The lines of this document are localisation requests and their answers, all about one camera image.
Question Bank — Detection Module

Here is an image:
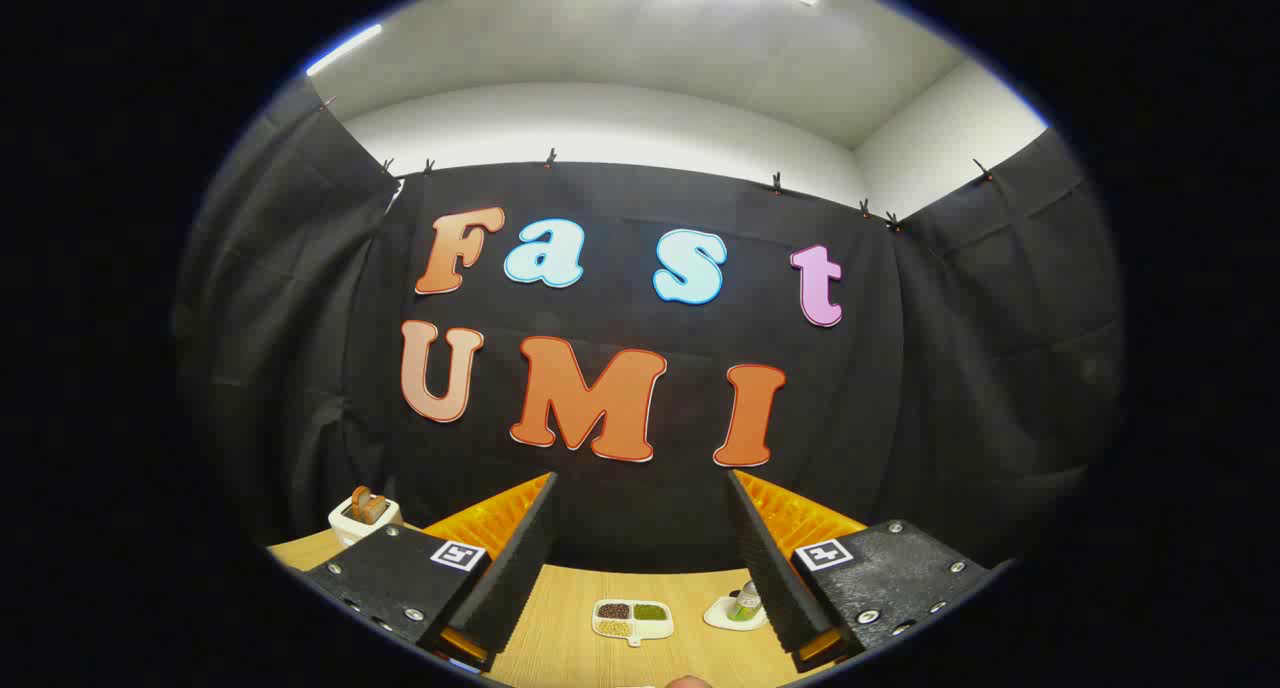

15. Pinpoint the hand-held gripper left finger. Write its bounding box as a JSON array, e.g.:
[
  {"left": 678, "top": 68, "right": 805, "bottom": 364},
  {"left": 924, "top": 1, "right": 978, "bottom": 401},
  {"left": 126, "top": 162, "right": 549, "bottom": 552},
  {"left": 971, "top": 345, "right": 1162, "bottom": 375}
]
[{"left": 300, "top": 471, "right": 561, "bottom": 674}]

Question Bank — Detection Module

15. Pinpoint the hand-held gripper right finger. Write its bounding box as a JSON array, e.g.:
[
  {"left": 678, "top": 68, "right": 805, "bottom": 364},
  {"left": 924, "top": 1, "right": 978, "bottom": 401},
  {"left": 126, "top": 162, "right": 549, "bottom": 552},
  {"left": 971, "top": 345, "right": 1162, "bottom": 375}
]
[{"left": 725, "top": 468, "right": 996, "bottom": 674}]

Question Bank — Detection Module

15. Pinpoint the small white dish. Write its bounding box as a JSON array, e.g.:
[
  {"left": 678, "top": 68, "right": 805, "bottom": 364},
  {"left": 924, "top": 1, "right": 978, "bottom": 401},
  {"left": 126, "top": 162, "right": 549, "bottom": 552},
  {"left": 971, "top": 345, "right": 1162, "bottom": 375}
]
[{"left": 703, "top": 594, "right": 769, "bottom": 632}]

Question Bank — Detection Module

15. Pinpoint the white divided dish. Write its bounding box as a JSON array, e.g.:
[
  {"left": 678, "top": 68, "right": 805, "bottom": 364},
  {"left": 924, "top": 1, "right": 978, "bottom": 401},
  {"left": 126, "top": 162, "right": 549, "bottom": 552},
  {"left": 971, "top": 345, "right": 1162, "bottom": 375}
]
[{"left": 591, "top": 598, "right": 675, "bottom": 649}]

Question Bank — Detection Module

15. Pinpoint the white toaster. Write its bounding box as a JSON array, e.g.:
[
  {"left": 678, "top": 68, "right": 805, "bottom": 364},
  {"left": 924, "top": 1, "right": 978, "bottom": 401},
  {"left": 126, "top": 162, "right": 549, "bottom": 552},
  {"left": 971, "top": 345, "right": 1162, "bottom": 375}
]
[{"left": 328, "top": 496, "right": 403, "bottom": 549}]

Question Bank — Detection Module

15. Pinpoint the row of black cloth clips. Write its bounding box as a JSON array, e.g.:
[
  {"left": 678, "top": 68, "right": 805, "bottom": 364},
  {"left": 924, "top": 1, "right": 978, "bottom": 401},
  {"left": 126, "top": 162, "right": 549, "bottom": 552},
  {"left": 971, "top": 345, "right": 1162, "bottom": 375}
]
[{"left": 318, "top": 94, "right": 996, "bottom": 233}]

